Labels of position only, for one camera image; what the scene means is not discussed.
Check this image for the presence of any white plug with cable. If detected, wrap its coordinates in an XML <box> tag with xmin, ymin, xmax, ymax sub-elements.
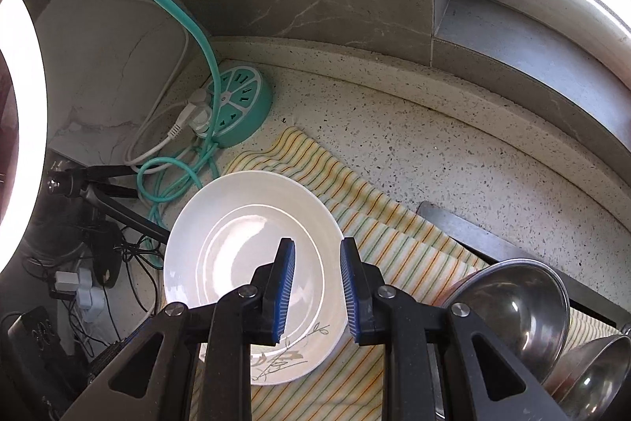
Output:
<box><xmin>99</xmin><ymin>0</ymin><xmax>215</xmax><ymax>168</ymax></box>

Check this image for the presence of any white multi-plug adapter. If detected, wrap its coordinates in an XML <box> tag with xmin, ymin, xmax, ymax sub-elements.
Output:
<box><xmin>53</xmin><ymin>267</ymin><xmax>106</xmax><ymax>323</ymax></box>

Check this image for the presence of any round teal power strip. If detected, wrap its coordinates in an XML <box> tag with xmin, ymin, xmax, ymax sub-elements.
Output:
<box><xmin>204</xmin><ymin>65</ymin><xmax>273</xmax><ymax>149</ymax></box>

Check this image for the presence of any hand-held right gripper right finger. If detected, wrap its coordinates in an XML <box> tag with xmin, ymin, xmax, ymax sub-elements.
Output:
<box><xmin>339</xmin><ymin>238</ymin><xmax>575</xmax><ymax>421</ymax></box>

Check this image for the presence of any white ring light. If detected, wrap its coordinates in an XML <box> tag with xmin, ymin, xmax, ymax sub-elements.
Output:
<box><xmin>0</xmin><ymin>0</ymin><xmax>47</xmax><ymax>276</ymax></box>

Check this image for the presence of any black power strip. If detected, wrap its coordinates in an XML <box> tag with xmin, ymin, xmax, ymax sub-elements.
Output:
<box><xmin>0</xmin><ymin>307</ymin><xmax>65</xmax><ymax>375</ymax></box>

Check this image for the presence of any black tripod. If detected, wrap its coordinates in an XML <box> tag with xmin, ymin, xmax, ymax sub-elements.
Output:
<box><xmin>46</xmin><ymin>165</ymin><xmax>171</xmax><ymax>244</ymax></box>

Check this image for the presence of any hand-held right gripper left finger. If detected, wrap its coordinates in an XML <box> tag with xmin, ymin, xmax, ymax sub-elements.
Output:
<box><xmin>59</xmin><ymin>238</ymin><xmax>297</xmax><ymax>421</ymax></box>

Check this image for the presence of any red steel bowl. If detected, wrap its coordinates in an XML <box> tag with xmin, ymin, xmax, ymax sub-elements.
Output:
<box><xmin>440</xmin><ymin>258</ymin><xmax>571</xmax><ymax>385</ymax></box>

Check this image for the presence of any striped yellow cloth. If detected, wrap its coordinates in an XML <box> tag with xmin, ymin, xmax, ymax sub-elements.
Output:
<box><xmin>190</xmin><ymin>126</ymin><xmax>622</xmax><ymax>421</ymax></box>

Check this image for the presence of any plain steel bowl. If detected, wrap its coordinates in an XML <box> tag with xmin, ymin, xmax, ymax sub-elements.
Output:
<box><xmin>542</xmin><ymin>335</ymin><xmax>631</xmax><ymax>421</ymax></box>

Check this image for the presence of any white plate with grey sprig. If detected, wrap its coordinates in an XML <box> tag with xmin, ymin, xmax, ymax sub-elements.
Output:
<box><xmin>164</xmin><ymin>171</ymin><xmax>345</xmax><ymax>386</ymax></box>

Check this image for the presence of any tangle of black cables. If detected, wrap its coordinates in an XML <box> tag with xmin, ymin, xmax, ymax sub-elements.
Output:
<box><xmin>30</xmin><ymin>228</ymin><xmax>168</xmax><ymax>357</ymax></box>

